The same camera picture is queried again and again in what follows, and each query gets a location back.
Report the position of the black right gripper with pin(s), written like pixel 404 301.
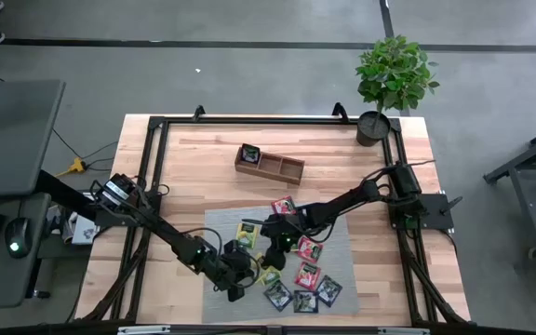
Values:
pixel 279 244

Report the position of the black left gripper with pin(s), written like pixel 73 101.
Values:
pixel 233 270

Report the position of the yellow lemon tea packet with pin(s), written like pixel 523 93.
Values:
pixel 270 277
pixel 258 258
pixel 247 235

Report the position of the green-black foil packet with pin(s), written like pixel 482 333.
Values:
pixel 305 302

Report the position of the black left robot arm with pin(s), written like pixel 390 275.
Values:
pixel 165 230

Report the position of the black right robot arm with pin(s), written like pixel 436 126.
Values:
pixel 342 202

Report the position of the grey woven placemat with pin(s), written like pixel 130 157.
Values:
pixel 231 312

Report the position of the wooden three-compartment box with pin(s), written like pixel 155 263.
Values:
pixel 292 170

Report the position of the silver metal bar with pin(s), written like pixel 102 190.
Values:
pixel 142 330
pixel 403 330

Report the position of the white box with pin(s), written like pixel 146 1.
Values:
pixel 84 231

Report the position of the black diagonal desk beam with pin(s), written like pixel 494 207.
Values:
pixel 63 193

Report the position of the yellow power plug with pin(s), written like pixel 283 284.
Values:
pixel 78 165

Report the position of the green plant in black pot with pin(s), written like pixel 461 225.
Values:
pixel 393 74

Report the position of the black computer mouse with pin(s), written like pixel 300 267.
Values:
pixel 17 235

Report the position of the grey metal cart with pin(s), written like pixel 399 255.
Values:
pixel 533 218

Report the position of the dark grey side table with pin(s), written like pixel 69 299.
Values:
pixel 12 139

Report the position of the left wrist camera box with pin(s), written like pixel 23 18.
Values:
pixel 236 294

